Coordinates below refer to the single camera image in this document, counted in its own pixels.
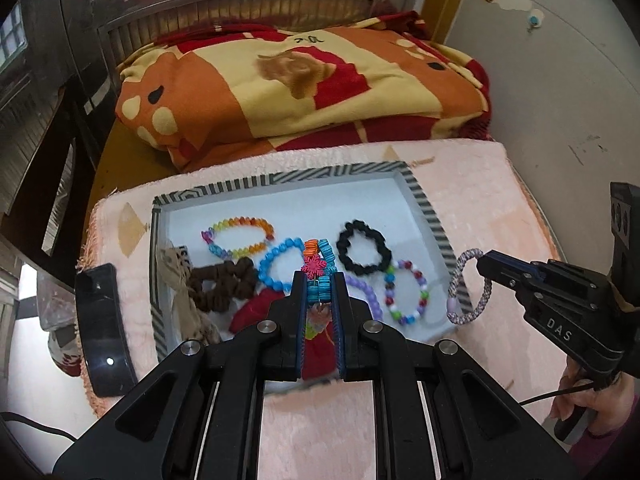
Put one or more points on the person's right hand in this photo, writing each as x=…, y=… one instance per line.
x=612, y=405

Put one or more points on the striped cardboard box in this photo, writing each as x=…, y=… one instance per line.
x=300, y=205

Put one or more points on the grey plastic bag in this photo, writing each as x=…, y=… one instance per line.
x=57, y=305

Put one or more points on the brown scrunchie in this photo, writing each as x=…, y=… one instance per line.
x=220, y=280

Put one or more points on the pink fluffy mat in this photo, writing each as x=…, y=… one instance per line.
x=500, y=200

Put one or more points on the wooden door frame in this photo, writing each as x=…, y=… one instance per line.
x=442, y=0

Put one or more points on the black smartphone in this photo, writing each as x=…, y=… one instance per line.
x=100, y=335

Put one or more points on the red fabric bow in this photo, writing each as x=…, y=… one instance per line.
x=255, y=312

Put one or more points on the person's right forearm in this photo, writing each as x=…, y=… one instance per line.
x=610, y=455

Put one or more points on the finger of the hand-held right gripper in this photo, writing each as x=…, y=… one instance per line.
x=500, y=272
x=522, y=262

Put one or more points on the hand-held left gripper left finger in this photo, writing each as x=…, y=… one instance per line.
x=301, y=330

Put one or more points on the red patterned cloth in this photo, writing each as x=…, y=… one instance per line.
x=65, y=355

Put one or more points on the beige mesh hair bow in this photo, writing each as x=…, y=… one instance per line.
x=182, y=305

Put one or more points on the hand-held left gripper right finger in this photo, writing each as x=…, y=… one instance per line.
x=340, y=330

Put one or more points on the black scrunchie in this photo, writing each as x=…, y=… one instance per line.
x=345, y=250

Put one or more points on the red yellow printed blanket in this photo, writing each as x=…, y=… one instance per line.
x=250, y=105

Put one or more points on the small blue wall hook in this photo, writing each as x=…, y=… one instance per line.
x=535, y=20

